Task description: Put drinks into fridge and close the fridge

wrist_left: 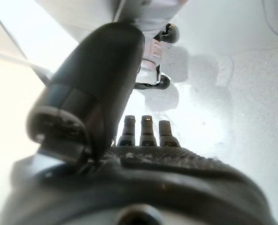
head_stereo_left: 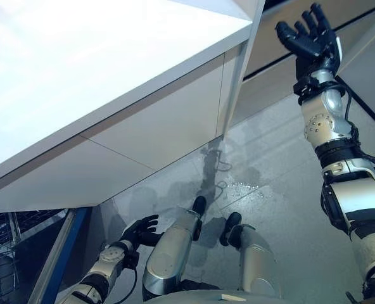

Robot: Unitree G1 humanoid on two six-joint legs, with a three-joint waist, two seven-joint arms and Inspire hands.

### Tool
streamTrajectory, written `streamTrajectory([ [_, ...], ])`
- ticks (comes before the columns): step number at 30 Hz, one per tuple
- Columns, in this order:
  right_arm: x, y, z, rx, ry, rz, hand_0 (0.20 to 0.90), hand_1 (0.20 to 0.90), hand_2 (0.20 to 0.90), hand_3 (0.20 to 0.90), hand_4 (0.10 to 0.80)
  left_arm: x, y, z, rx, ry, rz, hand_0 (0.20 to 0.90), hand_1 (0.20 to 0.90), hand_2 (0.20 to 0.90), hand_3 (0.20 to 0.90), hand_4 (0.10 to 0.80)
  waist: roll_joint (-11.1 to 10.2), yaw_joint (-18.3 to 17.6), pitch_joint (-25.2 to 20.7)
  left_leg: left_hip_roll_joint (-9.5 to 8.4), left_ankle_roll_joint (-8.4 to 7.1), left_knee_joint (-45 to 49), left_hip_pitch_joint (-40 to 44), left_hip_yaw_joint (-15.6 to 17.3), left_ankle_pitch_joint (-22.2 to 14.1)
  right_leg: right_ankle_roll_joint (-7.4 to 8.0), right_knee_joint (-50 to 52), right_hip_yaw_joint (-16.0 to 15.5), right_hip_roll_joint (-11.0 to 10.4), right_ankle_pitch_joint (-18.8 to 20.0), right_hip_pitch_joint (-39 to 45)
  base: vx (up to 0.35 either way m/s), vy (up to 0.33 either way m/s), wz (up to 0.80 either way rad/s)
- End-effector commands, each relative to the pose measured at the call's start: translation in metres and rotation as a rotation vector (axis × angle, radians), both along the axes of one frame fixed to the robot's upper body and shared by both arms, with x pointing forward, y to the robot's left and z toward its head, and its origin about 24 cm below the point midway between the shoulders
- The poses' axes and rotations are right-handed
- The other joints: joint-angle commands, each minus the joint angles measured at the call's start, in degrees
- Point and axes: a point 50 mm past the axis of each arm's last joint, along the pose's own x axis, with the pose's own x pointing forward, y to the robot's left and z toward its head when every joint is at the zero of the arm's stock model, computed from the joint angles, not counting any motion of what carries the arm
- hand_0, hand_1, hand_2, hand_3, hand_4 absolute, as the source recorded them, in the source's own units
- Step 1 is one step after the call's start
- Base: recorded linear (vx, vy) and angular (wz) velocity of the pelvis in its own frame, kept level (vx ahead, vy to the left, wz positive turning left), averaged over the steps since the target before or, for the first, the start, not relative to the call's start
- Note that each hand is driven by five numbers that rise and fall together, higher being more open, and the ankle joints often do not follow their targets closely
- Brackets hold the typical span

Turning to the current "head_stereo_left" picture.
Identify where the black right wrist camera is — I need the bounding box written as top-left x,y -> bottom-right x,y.
293,77 -> 322,96

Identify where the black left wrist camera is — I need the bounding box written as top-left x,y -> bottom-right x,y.
125,250 -> 141,270

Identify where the white counter cabinet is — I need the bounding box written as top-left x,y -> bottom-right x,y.
0,0 -> 252,213

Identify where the silver robot right leg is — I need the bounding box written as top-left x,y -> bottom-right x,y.
219,212 -> 282,300

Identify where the silver fridge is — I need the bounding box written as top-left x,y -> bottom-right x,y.
225,0 -> 375,128

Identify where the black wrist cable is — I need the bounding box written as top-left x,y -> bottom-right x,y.
341,82 -> 375,169
110,253 -> 141,286

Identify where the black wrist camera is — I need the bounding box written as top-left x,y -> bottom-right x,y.
125,250 -> 141,270
293,77 -> 322,96

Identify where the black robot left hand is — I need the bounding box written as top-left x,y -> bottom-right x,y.
120,214 -> 163,251

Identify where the grey robot torso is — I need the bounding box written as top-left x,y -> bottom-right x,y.
148,286 -> 284,304

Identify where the silver robot left leg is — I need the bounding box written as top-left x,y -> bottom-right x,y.
141,195 -> 208,302

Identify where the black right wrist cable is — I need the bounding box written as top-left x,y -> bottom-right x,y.
341,82 -> 375,169

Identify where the dark wire basket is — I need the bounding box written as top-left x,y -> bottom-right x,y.
0,208 -> 68,304

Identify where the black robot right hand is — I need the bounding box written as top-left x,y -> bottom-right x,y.
276,3 -> 344,82

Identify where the silver robot leg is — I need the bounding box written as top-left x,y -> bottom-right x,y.
141,195 -> 208,302
219,212 -> 282,300

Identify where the blue metal frame post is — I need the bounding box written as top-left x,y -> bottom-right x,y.
27,205 -> 92,304

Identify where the white tall cabinet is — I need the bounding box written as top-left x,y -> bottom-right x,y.
218,0 -> 268,141

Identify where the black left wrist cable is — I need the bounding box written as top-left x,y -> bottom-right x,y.
110,253 -> 141,286

